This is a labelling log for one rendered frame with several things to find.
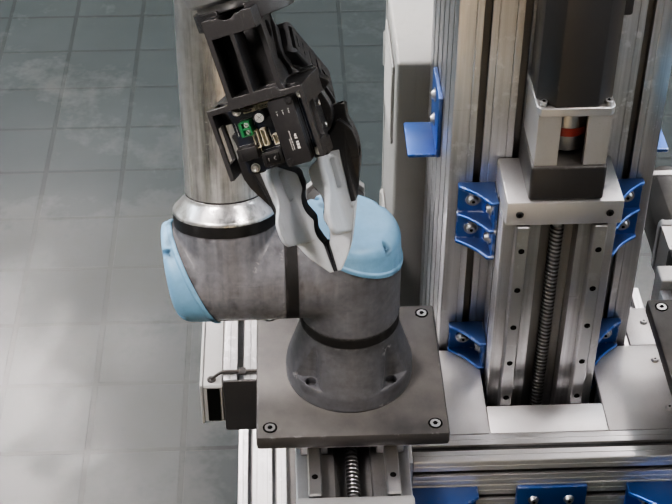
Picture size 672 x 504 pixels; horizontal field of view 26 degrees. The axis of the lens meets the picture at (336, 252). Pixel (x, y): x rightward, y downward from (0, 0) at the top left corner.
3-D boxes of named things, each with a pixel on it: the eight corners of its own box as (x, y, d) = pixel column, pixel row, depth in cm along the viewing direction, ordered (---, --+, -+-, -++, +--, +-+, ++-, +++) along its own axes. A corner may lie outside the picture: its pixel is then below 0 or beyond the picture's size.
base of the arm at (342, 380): (285, 327, 181) (283, 266, 175) (406, 324, 181) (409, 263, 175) (287, 414, 169) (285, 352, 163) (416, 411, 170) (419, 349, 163)
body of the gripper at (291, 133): (229, 192, 102) (171, 27, 99) (256, 161, 110) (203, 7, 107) (332, 163, 100) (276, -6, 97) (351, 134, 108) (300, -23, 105)
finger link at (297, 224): (285, 301, 105) (244, 182, 103) (300, 274, 111) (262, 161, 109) (325, 291, 105) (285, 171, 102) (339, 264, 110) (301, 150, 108)
